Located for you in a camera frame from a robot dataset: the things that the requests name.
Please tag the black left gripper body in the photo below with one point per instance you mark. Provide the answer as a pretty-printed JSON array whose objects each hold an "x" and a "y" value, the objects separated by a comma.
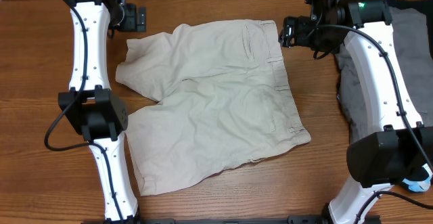
[{"x": 125, "y": 19}]

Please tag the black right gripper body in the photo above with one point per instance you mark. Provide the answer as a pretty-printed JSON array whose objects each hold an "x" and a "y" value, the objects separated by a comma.
[{"x": 308, "y": 35}]

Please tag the beige shorts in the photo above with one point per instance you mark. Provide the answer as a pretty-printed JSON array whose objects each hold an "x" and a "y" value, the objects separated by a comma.
[{"x": 220, "y": 99}]

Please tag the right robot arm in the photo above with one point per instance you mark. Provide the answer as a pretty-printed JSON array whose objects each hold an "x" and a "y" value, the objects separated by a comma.
[{"x": 397, "y": 143}]

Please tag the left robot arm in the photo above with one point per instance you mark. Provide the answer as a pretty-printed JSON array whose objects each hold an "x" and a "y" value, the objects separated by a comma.
[{"x": 95, "y": 112}]

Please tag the grey garment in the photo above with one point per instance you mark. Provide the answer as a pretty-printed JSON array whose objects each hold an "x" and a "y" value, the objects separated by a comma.
[{"x": 413, "y": 54}]

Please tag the light blue garment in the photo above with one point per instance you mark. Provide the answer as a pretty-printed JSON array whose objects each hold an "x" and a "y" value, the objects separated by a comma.
[{"x": 418, "y": 181}]

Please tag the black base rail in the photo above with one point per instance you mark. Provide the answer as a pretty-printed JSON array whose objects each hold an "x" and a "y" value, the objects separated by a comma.
[{"x": 230, "y": 221}]

